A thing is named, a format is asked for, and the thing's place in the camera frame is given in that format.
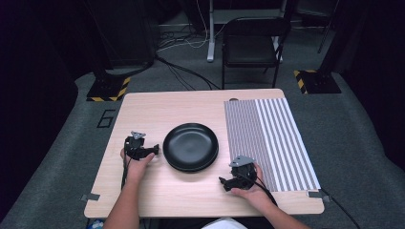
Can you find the black stand with striped base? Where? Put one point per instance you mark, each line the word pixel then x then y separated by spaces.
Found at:
pixel 106 87
pixel 318 82

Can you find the person's left hand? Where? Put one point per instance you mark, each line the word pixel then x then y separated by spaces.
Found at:
pixel 136 170

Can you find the person's white shirt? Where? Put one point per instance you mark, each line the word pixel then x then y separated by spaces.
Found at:
pixel 224 224

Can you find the white desk frame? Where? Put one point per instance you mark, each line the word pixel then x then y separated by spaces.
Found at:
pixel 210 38

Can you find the large black case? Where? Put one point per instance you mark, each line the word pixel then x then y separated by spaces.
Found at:
pixel 127 31

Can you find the small blue object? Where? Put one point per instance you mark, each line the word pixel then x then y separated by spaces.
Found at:
pixel 95 224

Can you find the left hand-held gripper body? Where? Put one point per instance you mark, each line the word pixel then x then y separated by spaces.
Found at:
pixel 135 147

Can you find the grey striped placemat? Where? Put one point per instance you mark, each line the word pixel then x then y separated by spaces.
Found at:
pixel 270 143

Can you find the black folding chair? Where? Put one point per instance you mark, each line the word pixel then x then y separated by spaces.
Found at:
pixel 251 47

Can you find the grey tape piece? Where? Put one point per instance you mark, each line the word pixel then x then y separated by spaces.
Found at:
pixel 318 194
pixel 90 197

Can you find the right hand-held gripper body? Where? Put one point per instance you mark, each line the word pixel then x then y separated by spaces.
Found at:
pixel 243 173

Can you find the person's right hand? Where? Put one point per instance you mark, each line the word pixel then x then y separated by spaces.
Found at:
pixel 258 195

